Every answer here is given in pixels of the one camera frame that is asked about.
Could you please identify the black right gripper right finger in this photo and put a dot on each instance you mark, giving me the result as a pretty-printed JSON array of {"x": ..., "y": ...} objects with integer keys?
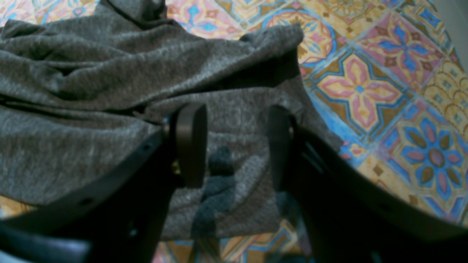
[{"x": 348, "y": 219}]

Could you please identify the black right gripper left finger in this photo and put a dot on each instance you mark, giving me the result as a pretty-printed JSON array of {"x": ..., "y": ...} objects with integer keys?
[{"x": 120, "y": 216}]

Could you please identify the grey t-shirt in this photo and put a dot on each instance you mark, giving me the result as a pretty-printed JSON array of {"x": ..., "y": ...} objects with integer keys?
[{"x": 79, "y": 95}]

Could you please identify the patterned tablecloth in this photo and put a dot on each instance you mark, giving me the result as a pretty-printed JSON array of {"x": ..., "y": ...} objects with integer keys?
[{"x": 383, "y": 76}]

